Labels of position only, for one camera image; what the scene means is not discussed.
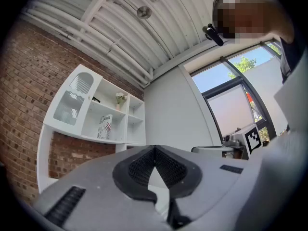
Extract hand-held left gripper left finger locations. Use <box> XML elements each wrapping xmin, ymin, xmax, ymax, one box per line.
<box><xmin>112</xmin><ymin>145</ymin><xmax>158</xmax><ymax>203</ymax></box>

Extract newspaper with flag print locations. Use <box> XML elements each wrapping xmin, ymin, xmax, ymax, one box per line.
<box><xmin>103</xmin><ymin>114</ymin><xmax>114</xmax><ymax>141</ymax></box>
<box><xmin>97</xmin><ymin>115</ymin><xmax>108</xmax><ymax>140</ymax></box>

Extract white roller blind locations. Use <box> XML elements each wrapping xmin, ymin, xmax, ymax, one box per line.
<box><xmin>206</xmin><ymin>84</ymin><xmax>256</xmax><ymax>137</ymax></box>

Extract white shelf unit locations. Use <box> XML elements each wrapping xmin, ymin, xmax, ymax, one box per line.
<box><xmin>36</xmin><ymin>64</ymin><xmax>147</xmax><ymax>195</ymax></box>

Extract person's black shirt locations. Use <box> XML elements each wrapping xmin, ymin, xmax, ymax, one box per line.
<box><xmin>279</xmin><ymin>36</ymin><xmax>307</xmax><ymax>84</ymax></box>

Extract black framed window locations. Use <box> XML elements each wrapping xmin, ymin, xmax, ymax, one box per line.
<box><xmin>189</xmin><ymin>40</ymin><xmax>291</xmax><ymax>147</ymax></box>

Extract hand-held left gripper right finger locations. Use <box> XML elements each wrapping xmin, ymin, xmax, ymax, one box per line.
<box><xmin>154</xmin><ymin>145</ymin><xmax>203</xmax><ymax>230</ymax></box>

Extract white flower vase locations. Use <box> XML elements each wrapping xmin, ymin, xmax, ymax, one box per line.
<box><xmin>115</xmin><ymin>92</ymin><xmax>128</xmax><ymax>111</ymax></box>

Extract white ceiling pipes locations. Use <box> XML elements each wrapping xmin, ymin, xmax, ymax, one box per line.
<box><xmin>23</xmin><ymin>6</ymin><xmax>154</xmax><ymax>88</ymax></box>

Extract round ceiling lamp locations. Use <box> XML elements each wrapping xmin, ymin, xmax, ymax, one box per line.
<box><xmin>136</xmin><ymin>5</ymin><xmax>153</xmax><ymax>20</ymax></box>

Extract person's head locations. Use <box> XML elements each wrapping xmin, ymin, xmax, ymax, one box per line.
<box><xmin>211</xmin><ymin>0</ymin><xmax>295</xmax><ymax>44</ymax></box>

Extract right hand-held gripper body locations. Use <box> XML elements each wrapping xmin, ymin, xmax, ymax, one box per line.
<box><xmin>191</xmin><ymin>125</ymin><xmax>263</xmax><ymax>160</ymax></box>

